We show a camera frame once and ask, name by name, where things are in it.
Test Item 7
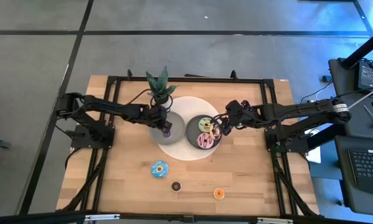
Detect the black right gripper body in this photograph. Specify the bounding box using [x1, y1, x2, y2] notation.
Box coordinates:
[224, 99, 257, 129]

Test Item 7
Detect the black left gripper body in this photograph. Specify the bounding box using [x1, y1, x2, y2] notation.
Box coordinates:
[141, 103, 172, 129]

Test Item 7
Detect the large chocolate frosted donut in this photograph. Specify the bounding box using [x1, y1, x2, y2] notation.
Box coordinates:
[208, 123, 222, 141]

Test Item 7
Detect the large green frosted donut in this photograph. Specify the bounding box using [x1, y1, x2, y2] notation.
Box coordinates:
[197, 116, 214, 133]

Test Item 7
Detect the large pink frosted donut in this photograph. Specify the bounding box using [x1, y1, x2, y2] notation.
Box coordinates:
[196, 131, 215, 151]

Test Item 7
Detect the light grey plate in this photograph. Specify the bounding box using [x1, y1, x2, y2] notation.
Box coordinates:
[149, 111, 186, 146]

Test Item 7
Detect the white plant pot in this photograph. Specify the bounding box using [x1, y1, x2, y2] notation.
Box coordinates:
[151, 95, 172, 110]

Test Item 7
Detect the dark grey plate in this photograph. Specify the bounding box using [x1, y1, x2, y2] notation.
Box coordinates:
[185, 114, 223, 151]

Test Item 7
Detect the round white plate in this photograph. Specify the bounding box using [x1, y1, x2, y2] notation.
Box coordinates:
[154, 95, 223, 162]

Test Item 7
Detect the green snake plant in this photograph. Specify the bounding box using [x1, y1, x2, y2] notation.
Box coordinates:
[145, 65, 177, 101]

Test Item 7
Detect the large blue frosted donut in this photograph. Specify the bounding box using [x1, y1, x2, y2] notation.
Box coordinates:
[150, 160, 170, 180]

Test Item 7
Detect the small dark chocolate donut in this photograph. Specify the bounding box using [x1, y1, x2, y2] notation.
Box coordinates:
[170, 180, 183, 194]

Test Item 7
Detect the small orange donut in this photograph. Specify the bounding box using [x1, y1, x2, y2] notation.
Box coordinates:
[213, 187, 226, 200]

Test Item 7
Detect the white paper sheet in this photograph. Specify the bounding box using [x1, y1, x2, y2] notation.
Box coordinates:
[303, 126, 322, 164]

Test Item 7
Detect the dark grey side table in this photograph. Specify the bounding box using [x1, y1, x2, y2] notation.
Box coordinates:
[328, 57, 373, 139]

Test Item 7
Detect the dark grey laptop table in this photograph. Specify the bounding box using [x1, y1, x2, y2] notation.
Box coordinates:
[334, 134, 373, 217]

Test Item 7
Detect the black power adapter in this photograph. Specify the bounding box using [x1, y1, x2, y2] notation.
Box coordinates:
[357, 60, 373, 91]

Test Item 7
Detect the black keyboard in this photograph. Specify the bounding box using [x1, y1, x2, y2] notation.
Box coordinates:
[347, 148, 373, 198]

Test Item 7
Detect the black stand pole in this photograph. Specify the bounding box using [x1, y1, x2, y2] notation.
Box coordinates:
[341, 26, 373, 70]

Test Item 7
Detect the black crossbar with silver brackets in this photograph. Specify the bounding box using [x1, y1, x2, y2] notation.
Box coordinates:
[0, 210, 373, 224]

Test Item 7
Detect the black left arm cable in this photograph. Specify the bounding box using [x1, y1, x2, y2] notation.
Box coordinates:
[125, 88, 174, 110]

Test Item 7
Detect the black aluminium table frame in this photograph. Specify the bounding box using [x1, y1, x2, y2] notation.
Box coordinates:
[60, 69, 320, 218]

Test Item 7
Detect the white cable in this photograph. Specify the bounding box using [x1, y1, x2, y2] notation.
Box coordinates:
[346, 83, 373, 110]

